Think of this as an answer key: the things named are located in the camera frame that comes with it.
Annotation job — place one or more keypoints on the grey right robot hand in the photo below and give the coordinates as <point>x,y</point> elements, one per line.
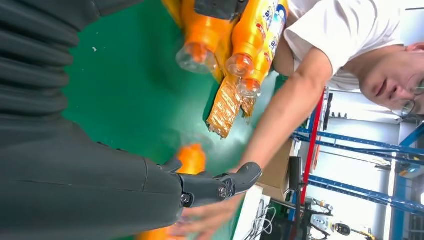
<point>82,185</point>

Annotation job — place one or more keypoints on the white table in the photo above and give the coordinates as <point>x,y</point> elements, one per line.
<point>246,215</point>

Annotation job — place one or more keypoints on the cardboard box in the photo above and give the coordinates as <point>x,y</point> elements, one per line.
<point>276,172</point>

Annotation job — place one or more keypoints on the yellow taped mat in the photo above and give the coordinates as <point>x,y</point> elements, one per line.
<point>228,106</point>

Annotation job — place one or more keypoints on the person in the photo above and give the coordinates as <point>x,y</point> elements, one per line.
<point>331,26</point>

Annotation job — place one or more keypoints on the green table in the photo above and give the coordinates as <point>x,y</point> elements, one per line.
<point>132,82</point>

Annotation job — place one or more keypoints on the white machine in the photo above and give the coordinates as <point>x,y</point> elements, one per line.
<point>326,222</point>

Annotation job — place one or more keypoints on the blue metal rack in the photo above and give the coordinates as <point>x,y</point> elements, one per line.
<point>364,193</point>

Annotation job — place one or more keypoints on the red metal post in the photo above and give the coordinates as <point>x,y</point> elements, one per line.
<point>313,139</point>

